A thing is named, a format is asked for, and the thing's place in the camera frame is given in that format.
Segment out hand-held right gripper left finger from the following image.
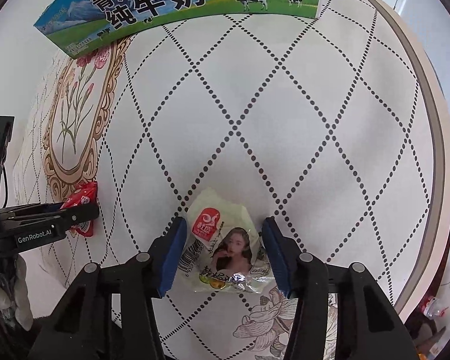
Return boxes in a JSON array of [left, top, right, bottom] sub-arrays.
[[28, 217, 188, 360]]

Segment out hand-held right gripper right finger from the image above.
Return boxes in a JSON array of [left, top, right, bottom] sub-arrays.
[[260, 215, 421, 360]]

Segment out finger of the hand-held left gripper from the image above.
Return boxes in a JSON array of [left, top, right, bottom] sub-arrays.
[[0, 202, 66, 215], [0, 203, 100, 233]]

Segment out small red snack packet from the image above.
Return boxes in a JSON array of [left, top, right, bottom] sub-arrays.
[[60, 181, 99, 238]]

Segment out pale yellow snack packet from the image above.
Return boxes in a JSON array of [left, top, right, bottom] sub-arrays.
[[176, 187, 276, 294]]

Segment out cardboard box with cow print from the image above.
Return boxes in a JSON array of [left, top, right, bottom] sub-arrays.
[[34, 0, 325, 60]]

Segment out person's left hand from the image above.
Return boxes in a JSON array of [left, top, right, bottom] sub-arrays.
[[0, 254, 34, 331]]

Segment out clear plastic bottle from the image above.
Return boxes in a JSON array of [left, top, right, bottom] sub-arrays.
[[420, 294, 450, 319]]

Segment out black cable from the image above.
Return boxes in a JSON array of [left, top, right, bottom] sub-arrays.
[[0, 163, 9, 211]]

